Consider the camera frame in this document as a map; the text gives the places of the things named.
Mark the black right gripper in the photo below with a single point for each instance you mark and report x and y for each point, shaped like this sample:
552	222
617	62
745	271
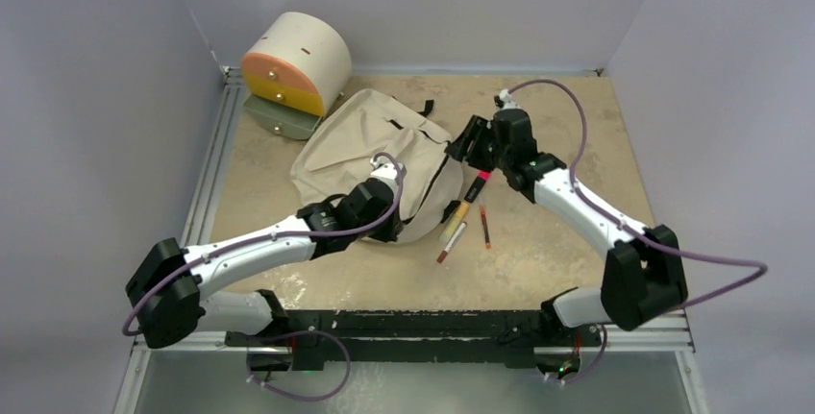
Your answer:
476	131

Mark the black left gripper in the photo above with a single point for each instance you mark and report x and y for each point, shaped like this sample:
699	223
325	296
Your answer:
389	231

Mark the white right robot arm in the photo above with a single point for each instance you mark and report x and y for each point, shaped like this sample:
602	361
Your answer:
643	277

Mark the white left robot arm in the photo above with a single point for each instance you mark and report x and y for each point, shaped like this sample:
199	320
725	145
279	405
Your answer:
176	290

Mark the black pink highlighter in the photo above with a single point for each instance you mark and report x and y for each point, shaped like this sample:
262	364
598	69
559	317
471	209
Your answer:
476	187

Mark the yellow orange highlighter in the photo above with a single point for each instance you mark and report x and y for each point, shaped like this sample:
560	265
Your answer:
454	221

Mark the thin red pen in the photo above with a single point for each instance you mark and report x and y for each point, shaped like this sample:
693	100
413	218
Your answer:
485	227

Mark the white brown marker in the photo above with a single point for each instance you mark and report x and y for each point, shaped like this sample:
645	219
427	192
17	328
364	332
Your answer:
451	243

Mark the round drawer cabinet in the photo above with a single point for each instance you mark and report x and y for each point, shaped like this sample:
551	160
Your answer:
295	73

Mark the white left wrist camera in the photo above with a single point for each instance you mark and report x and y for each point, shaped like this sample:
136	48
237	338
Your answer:
386	171

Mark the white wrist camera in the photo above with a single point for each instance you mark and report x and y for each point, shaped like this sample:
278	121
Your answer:
386	171
505	105

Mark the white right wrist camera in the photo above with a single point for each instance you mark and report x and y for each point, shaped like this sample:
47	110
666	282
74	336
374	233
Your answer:
505	105

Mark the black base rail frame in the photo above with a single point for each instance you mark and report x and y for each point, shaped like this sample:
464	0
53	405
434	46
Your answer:
516	339

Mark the aluminium side rail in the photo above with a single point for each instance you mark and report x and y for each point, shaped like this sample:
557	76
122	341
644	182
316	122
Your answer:
201	214

